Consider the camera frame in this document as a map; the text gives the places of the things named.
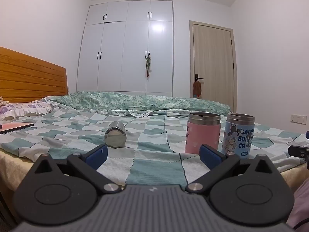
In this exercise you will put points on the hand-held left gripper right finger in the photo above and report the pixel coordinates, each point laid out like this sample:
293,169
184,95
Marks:
209,156

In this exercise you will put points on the brown cloth bag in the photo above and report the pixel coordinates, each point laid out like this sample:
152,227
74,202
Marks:
197,88

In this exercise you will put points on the beige wooden door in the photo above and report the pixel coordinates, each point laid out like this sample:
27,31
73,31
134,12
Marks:
212,65

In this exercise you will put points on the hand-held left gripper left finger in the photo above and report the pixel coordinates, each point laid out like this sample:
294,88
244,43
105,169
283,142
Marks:
97,156

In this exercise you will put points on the wooden headboard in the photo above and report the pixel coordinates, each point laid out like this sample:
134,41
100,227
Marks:
31,77

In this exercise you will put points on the beige bed mattress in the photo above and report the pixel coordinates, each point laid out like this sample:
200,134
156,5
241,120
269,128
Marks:
12,171

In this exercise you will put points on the checkered teal blanket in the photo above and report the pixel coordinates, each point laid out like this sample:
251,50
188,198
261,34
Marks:
154,154

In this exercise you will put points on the white wall socket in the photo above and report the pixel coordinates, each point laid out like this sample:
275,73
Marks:
298,118

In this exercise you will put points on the green floral quilt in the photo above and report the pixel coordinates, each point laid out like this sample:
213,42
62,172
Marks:
135,102

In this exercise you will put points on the white wardrobe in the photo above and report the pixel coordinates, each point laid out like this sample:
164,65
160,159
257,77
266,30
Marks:
125,50

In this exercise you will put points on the person's pink clothed leg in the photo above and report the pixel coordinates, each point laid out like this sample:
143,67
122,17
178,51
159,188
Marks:
300,205

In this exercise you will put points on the pink sleeved steel cup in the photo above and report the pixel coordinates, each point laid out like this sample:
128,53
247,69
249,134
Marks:
202,135

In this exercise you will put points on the blue cartoon steel cup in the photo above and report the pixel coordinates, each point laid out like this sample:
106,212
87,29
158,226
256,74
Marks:
237,137

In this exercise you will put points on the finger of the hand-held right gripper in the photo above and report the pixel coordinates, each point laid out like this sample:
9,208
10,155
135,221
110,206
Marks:
298,151
307,135

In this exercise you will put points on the purple floral pillow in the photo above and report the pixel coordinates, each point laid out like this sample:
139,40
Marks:
26,108

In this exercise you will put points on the pink flat notebook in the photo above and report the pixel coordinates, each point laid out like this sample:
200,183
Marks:
14,127

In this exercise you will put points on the plain steel cup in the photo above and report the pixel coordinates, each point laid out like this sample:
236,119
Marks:
115,135

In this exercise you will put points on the green hanging ornament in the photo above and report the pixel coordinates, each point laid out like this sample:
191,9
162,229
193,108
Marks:
148,65

